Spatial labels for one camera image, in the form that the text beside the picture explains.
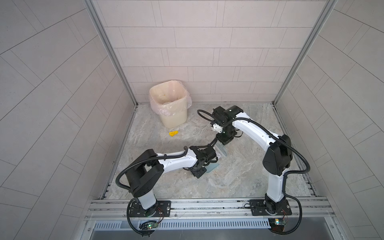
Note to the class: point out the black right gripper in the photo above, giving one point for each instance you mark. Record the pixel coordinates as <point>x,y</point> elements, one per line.
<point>224,140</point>

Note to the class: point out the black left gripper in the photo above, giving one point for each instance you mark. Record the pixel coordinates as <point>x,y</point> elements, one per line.
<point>198,175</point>

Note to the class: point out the pale green hand brush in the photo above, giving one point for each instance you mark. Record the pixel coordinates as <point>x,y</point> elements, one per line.
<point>222,149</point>

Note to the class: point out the yellow paper scrap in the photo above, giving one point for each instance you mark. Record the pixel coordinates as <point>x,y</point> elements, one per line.
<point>173,133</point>

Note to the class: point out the pale green dustpan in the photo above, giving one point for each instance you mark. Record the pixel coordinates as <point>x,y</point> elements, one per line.
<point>211,167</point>

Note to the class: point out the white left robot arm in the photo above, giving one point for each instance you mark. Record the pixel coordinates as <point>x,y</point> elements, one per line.
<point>140,177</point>

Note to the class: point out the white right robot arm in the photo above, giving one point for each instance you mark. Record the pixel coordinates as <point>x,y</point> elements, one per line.
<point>280,159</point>

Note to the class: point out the cream plastic trash bin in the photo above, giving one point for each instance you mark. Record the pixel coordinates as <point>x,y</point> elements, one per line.
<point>175,120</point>

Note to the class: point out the clear plastic bin liner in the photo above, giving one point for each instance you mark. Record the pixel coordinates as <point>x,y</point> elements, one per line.
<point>169,98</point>

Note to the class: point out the left circuit board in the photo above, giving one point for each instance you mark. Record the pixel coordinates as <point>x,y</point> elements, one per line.
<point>149,225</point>

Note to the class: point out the circuit board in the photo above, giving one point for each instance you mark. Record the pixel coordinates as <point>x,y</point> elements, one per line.
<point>149,225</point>
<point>277,225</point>

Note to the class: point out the right circuit board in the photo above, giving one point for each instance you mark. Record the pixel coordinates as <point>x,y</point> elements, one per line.
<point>277,225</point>

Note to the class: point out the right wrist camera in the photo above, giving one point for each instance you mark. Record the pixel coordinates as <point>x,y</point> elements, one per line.
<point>216,127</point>

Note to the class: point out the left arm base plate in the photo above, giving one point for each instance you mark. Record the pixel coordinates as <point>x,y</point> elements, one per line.
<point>160,209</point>

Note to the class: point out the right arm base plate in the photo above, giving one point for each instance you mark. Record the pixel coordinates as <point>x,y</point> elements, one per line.
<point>270,208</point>

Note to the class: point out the aluminium front rail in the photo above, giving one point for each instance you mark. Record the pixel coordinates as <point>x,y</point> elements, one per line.
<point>206,214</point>

